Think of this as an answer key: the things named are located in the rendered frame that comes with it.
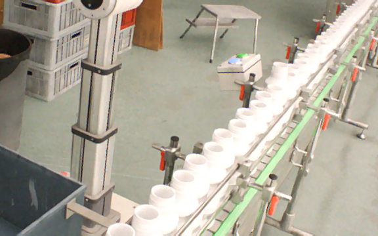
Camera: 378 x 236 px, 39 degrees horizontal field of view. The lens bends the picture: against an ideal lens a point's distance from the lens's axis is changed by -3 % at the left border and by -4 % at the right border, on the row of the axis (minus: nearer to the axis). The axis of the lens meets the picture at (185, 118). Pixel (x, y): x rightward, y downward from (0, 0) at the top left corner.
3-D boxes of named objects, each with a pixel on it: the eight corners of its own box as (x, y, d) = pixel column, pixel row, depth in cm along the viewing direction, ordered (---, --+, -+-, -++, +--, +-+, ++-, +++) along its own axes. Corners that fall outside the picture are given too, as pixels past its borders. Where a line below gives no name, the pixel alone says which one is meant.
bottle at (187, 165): (189, 252, 93) (207, 174, 86) (159, 239, 95) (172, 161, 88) (201, 233, 98) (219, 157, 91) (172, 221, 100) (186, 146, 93)
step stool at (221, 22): (221, 37, 527) (229, -3, 508) (255, 61, 480) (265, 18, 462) (178, 37, 505) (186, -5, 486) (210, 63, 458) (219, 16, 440)
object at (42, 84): (48, 103, 348) (50, 72, 338) (-1, 86, 358) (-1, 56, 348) (94, 74, 400) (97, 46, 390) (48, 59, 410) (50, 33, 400)
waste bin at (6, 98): (-13, 186, 259) (-15, 67, 230) (-73, 153, 274) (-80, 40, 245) (44, 151, 297) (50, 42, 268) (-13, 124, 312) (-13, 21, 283)
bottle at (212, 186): (210, 235, 98) (229, 159, 91) (179, 227, 99) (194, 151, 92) (215, 216, 104) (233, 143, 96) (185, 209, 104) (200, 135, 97)
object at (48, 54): (50, 72, 338) (52, 39, 328) (-1, 56, 347) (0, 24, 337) (96, 46, 390) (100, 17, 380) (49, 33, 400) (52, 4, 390)
